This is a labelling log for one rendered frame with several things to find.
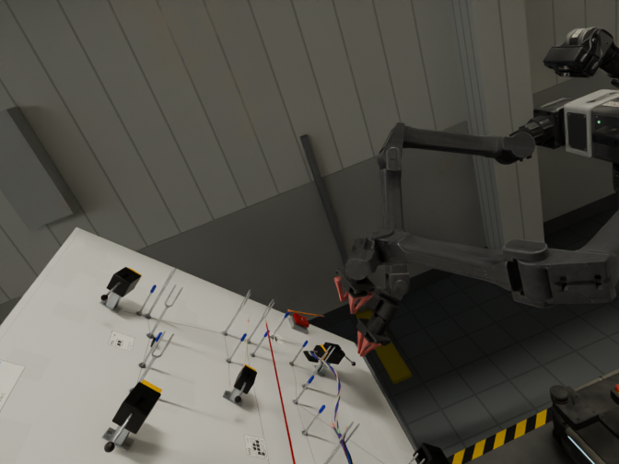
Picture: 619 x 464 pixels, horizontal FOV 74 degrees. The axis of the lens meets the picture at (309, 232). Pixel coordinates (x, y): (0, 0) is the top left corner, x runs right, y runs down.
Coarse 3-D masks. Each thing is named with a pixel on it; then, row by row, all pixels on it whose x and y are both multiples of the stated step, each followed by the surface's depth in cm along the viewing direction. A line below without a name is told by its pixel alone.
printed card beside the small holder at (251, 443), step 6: (246, 438) 81; (252, 438) 82; (258, 438) 83; (246, 444) 80; (252, 444) 81; (258, 444) 82; (264, 444) 83; (246, 450) 78; (252, 450) 79; (258, 450) 80; (264, 450) 81; (252, 456) 78; (258, 456) 79; (264, 456) 80
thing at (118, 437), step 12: (144, 384) 66; (132, 396) 63; (144, 396) 64; (156, 396) 65; (120, 408) 61; (132, 408) 61; (144, 408) 62; (120, 420) 62; (132, 420) 61; (144, 420) 61; (108, 432) 65; (120, 432) 59; (132, 432) 62; (108, 444) 56; (120, 444) 64; (132, 444) 66
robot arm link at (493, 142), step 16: (400, 128) 120; (416, 128) 122; (384, 144) 126; (400, 144) 120; (416, 144) 122; (432, 144) 122; (448, 144) 122; (464, 144) 123; (480, 144) 123; (496, 144) 122; (512, 144) 120; (528, 144) 121; (384, 160) 120; (496, 160) 130
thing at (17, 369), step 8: (0, 360) 66; (0, 368) 65; (8, 368) 66; (16, 368) 66; (24, 368) 67; (0, 376) 64; (8, 376) 65; (16, 376) 65; (0, 384) 63; (8, 384) 63; (0, 392) 62; (8, 392) 62; (0, 400) 60; (0, 408) 59
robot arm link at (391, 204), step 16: (400, 160) 118; (384, 176) 121; (400, 176) 121; (384, 192) 121; (400, 192) 121; (384, 208) 122; (400, 208) 121; (384, 224) 122; (400, 224) 121; (400, 272) 119
